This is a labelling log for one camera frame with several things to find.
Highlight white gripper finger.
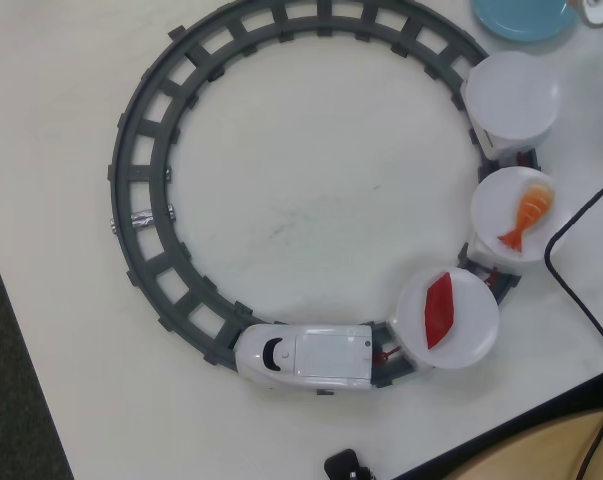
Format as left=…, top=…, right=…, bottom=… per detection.
left=578, top=0, right=603, bottom=29

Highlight blue dish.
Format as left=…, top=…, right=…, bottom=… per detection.
left=469, top=0, right=580, bottom=43

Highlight orange shrimp sushi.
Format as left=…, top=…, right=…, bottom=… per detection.
left=497, top=180, right=555, bottom=251

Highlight red tuna sushi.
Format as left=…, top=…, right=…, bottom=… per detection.
left=424, top=272, right=456, bottom=351

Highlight white toy Shinkansen locomotive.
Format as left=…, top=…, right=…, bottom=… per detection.
left=234, top=323, right=375, bottom=394

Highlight white round plate with shrimp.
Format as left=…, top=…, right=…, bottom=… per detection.
left=470, top=167, right=557, bottom=264

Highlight white round plate with tuna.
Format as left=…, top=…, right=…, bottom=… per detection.
left=397, top=267, right=501, bottom=370

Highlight white wagon carrying tuna plate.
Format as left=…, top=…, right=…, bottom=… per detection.
left=388, top=314, right=437, bottom=376

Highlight light wooden furniture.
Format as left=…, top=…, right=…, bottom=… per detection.
left=445, top=404, right=603, bottom=480

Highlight gray circular toy train track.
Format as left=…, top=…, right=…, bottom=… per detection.
left=106, top=0, right=545, bottom=399

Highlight black plastic clamp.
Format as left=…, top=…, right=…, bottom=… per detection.
left=323, top=448, right=377, bottom=480

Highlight black cable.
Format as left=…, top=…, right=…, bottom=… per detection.
left=543, top=172, right=603, bottom=480

